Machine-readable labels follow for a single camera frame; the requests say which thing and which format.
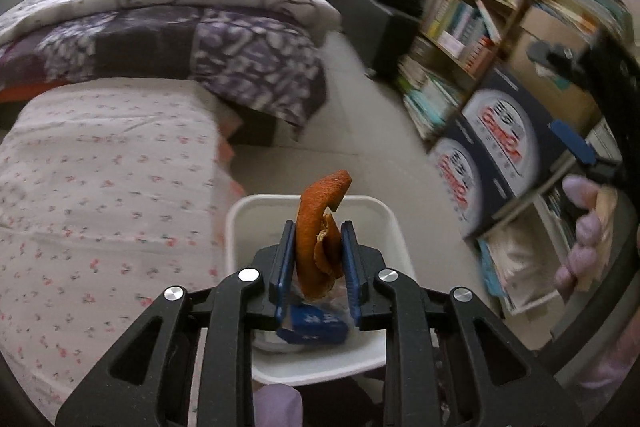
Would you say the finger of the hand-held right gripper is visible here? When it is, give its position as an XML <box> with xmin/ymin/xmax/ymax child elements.
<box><xmin>527</xmin><ymin>39</ymin><xmax>602</xmax><ymax>74</ymax></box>
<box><xmin>548</xmin><ymin>119</ymin><xmax>622</xmax><ymax>178</ymax></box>

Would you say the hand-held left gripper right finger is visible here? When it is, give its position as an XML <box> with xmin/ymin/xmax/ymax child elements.
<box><xmin>340</xmin><ymin>219</ymin><xmax>586</xmax><ymax>427</ymax></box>

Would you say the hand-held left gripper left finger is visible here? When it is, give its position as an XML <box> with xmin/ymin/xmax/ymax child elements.
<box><xmin>47</xmin><ymin>219</ymin><xmax>296</xmax><ymax>427</ymax></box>

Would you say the white plastic bin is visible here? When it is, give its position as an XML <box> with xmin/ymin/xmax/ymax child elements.
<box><xmin>224</xmin><ymin>193</ymin><xmax>417</xmax><ymax>388</ymax></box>

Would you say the orange peel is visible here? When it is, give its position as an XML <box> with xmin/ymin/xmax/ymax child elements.
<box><xmin>294</xmin><ymin>170</ymin><xmax>353</xmax><ymax>303</ymax></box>

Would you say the blue printed carton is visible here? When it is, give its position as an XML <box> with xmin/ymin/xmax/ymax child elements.
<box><xmin>276</xmin><ymin>302</ymin><xmax>350</xmax><ymax>346</ymax></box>

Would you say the person's right forearm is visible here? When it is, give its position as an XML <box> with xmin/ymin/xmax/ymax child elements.
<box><xmin>574</xmin><ymin>311</ymin><xmax>640</xmax><ymax>391</ymax></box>

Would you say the person's right hand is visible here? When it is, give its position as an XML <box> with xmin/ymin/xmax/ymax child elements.
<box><xmin>553</xmin><ymin>174</ymin><xmax>620</xmax><ymax>304</ymax></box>

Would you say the person's left hand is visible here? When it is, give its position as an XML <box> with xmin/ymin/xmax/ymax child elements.
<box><xmin>252</xmin><ymin>384</ymin><xmax>304</xmax><ymax>427</ymax></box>

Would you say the brown cardboard box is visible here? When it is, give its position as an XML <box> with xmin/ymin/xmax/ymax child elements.
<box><xmin>499</xmin><ymin>4</ymin><xmax>602</xmax><ymax>138</ymax></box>

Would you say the large dark printed carton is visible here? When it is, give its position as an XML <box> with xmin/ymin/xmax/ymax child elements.
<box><xmin>427</xmin><ymin>62</ymin><xmax>602</xmax><ymax>241</ymax></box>

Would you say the black cabinet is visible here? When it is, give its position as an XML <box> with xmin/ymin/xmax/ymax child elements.
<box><xmin>327</xmin><ymin>0</ymin><xmax>424</xmax><ymax>80</ymax></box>

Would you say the purple patterned quilt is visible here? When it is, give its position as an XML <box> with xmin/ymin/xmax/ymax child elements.
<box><xmin>0</xmin><ymin>0</ymin><xmax>344</xmax><ymax>130</ymax></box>

